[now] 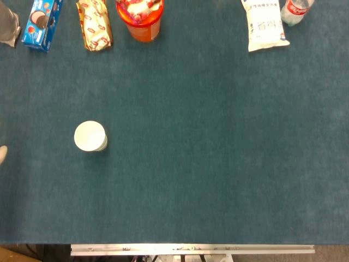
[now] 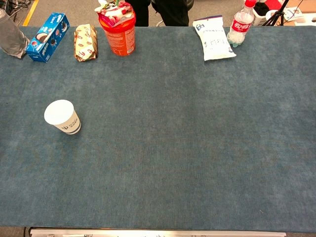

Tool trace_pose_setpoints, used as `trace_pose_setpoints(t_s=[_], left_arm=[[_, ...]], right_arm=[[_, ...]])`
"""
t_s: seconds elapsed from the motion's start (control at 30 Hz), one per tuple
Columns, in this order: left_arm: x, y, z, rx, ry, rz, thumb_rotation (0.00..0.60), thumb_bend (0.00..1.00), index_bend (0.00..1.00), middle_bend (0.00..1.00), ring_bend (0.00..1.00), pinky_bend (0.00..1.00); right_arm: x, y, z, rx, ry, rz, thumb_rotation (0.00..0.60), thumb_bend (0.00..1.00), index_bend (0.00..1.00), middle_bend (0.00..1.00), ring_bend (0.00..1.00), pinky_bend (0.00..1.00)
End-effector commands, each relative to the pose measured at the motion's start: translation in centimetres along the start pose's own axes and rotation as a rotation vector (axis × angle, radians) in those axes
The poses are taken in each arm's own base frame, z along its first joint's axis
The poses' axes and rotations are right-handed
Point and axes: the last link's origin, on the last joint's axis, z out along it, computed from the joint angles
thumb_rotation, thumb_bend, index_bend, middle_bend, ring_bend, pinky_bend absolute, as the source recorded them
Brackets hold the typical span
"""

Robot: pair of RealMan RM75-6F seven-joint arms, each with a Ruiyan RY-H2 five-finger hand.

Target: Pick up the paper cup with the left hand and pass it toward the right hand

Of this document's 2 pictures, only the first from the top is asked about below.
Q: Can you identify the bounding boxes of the white paper cup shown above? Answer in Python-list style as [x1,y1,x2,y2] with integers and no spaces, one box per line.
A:
[74,121,109,152]

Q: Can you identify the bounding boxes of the gold red snack bag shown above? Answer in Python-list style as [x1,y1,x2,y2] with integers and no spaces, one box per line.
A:
[75,0,113,52]

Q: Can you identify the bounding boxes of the orange snack tub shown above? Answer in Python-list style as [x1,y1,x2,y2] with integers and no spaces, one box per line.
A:
[116,0,165,43]

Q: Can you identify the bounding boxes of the white snack bag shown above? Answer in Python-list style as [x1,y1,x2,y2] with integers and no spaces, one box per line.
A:
[240,0,291,52]

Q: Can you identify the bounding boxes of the brown cardboard box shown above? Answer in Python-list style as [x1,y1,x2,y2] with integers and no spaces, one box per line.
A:
[0,245,41,262]

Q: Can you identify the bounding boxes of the grey plastic bag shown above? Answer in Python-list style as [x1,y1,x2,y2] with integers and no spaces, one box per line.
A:
[0,0,22,48]

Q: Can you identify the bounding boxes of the blue Oreo cookie box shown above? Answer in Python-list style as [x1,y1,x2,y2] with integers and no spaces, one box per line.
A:
[21,0,64,53]

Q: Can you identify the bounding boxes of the blue felt table cloth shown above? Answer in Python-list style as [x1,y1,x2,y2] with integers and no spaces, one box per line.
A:
[0,0,349,245]

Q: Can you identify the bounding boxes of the clear Coke bottle red label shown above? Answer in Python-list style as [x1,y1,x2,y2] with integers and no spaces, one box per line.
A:
[280,0,315,27]

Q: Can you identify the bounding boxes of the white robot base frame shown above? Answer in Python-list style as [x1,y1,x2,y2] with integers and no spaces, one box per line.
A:
[130,254,235,262]

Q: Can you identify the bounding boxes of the aluminium profile rail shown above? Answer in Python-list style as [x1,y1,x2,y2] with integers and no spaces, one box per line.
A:
[70,243,315,257]

